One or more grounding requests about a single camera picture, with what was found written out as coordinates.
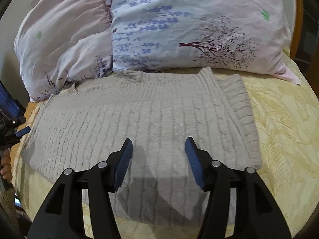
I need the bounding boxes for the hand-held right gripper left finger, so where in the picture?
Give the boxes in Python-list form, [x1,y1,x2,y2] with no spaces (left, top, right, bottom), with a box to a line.
[27,139,134,239]

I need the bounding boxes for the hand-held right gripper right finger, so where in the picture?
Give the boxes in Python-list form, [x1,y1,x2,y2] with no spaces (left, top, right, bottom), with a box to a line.
[185,137,292,239]

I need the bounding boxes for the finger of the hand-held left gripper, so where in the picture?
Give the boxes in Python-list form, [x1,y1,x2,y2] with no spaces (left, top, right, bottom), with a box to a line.
[5,126,31,144]
[0,83,26,126]

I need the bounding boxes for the beige cable knit sweater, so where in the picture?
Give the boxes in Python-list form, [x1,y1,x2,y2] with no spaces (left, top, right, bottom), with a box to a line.
[21,67,263,227]

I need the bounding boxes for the person's left hand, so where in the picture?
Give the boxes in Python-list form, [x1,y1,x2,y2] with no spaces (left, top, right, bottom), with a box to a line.
[0,149,12,180]

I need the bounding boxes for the orange under sheet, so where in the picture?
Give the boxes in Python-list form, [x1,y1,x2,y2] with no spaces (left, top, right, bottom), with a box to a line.
[22,101,46,122]

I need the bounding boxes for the pink pillow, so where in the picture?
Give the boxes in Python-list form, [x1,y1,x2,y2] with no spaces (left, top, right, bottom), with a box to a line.
[14,0,115,102]

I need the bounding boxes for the yellow patterned bed sheet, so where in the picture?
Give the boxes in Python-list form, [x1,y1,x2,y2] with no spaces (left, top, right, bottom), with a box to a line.
[11,46,319,239]

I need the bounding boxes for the floral tree print pillow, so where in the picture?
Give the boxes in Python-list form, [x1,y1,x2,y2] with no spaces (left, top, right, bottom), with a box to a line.
[109,0,301,84]

